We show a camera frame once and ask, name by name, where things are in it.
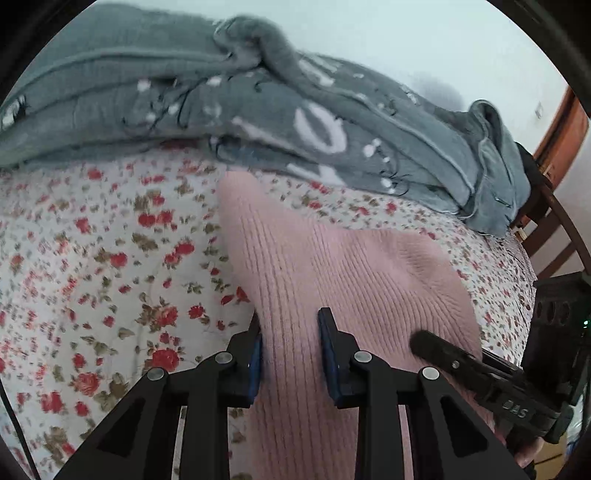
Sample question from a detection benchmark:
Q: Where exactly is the wooden bed footboard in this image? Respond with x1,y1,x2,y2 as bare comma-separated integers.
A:
513,186,590,280

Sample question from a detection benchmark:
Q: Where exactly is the black cable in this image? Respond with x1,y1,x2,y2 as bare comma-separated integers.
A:
0,380,40,480

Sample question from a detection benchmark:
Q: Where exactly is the grey patterned quilt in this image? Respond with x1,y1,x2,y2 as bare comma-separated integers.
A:
1,4,530,236

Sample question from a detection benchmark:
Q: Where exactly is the pink knit sweater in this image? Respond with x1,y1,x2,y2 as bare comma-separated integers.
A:
218,172,481,479

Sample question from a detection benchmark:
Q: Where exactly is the black garment on footboard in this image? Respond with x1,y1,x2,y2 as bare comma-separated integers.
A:
514,142,553,218

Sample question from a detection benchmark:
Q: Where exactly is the orange wooden door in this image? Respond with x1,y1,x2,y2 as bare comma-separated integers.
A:
534,87,589,190

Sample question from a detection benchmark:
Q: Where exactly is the white wall switch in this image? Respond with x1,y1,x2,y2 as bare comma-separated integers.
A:
535,103,544,119

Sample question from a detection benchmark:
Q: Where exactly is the person's right hand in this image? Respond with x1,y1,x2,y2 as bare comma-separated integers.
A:
494,416,544,468

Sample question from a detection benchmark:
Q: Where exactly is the floral bed sheet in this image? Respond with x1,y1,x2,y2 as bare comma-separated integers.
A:
1,149,536,479

